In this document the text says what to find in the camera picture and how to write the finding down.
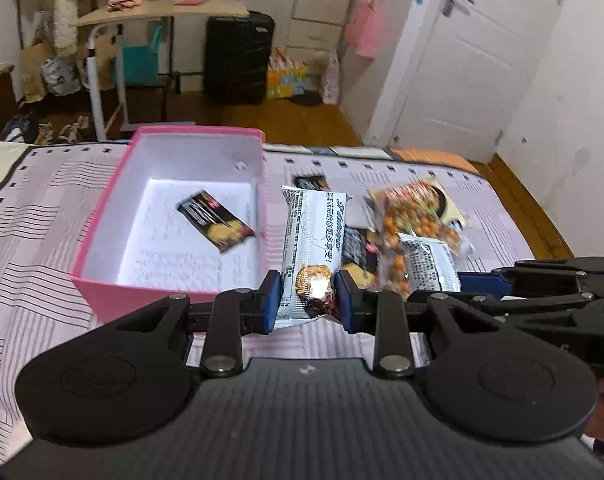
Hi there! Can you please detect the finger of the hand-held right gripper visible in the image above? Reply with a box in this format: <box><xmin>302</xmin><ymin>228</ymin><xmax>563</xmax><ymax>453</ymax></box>
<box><xmin>456</xmin><ymin>257</ymin><xmax>604</xmax><ymax>301</ymax></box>
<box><xmin>464</xmin><ymin>294</ymin><xmax>604</xmax><ymax>358</ymax></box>

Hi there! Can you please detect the pile of shoes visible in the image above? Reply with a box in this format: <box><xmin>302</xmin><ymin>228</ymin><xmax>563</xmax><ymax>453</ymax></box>
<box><xmin>0</xmin><ymin>113</ymin><xmax>92</xmax><ymax>145</ymax></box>

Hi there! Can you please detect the striped printed bed sheet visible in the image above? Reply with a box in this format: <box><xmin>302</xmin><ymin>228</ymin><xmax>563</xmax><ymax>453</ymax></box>
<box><xmin>0</xmin><ymin>140</ymin><xmax>532</xmax><ymax>467</ymax></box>

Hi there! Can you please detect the white chocolate snack packet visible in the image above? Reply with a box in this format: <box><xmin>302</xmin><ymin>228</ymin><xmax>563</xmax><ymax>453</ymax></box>
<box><xmin>279</xmin><ymin>184</ymin><xmax>353</xmax><ymax>332</ymax></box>
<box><xmin>398</xmin><ymin>232</ymin><xmax>463</xmax><ymax>295</ymax></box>

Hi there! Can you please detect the white wardrobe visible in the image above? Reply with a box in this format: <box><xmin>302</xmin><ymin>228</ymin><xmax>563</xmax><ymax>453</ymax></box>
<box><xmin>176</xmin><ymin>0</ymin><xmax>367</xmax><ymax>95</ymax></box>

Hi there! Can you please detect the fluffy hanging clothing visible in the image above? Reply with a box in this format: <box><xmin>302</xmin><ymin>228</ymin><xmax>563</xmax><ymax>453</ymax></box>
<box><xmin>52</xmin><ymin>0</ymin><xmax>114</xmax><ymax>57</ymax></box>

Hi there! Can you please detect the beige nut snack bag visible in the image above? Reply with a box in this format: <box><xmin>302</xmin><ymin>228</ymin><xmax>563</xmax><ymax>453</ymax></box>
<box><xmin>368</xmin><ymin>179</ymin><xmax>475</xmax><ymax>293</ymax></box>

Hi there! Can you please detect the pink hanging cloth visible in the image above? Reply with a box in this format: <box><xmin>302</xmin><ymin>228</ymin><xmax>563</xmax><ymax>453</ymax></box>
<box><xmin>344</xmin><ymin>0</ymin><xmax>389</xmax><ymax>59</ymax></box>

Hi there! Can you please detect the black snack packet yellow print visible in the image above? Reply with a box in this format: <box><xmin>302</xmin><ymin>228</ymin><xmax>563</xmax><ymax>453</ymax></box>
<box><xmin>176</xmin><ymin>189</ymin><xmax>256</xmax><ymax>253</ymax></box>

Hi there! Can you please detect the pink cardboard box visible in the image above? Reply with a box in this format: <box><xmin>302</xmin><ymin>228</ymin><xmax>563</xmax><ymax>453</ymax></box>
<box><xmin>69</xmin><ymin>126</ymin><xmax>271</xmax><ymax>325</ymax></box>

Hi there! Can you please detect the teal bag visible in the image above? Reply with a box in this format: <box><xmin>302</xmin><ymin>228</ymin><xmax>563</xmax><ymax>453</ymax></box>
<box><xmin>113</xmin><ymin>27</ymin><xmax>163</xmax><ymax>87</ymax></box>

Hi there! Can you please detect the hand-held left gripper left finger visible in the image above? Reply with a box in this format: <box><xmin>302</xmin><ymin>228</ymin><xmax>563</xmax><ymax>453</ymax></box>
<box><xmin>98</xmin><ymin>269</ymin><xmax>283</xmax><ymax>379</ymax></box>

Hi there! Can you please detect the white patterned bag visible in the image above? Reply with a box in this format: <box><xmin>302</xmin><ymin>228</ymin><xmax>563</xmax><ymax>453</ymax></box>
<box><xmin>323</xmin><ymin>52</ymin><xmax>341</xmax><ymax>106</ymax></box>

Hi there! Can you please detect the white door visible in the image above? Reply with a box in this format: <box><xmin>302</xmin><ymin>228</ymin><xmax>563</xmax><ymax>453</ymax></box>
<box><xmin>364</xmin><ymin>0</ymin><xmax>570</xmax><ymax>165</ymax></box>

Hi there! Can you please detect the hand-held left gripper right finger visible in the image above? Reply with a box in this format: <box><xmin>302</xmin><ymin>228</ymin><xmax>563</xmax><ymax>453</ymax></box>
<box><xmin>333</xmin><ymin>269</ymin><xmax>513</xmax><ymax>380</ymax></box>

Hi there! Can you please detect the orange pillow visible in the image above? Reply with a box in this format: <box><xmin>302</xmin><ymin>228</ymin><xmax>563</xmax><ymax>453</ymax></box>
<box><xmin>396</xmin><ymin>147</ymin><xmax>478</xmax><ymax>173</ymax></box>

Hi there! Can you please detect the wooden side table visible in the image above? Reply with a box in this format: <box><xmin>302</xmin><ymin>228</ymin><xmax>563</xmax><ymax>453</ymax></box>
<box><xmin>75</xmin><ymin>0</ymin><xmax>250</xmax><ymax>142</ymax></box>

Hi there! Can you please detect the colourful printed bag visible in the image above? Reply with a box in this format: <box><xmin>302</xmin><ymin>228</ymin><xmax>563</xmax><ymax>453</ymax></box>
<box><xmin>266</xmin><ymin>47</ymin><xmax>309</xmax><ymax>101</ymax></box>

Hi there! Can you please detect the brown paper bag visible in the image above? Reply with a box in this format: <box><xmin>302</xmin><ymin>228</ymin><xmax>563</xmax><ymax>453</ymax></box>
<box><xmin>20</xmin><ymin>40</ymin><xmax>59</xmax><ymax>103</ymax></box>

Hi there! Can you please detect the black suitcase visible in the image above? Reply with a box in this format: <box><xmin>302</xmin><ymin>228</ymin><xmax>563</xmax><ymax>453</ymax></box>
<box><xmin>205</xmin><ymin>10</ymin><xmax>276</xmax><ymax>106</ymax></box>

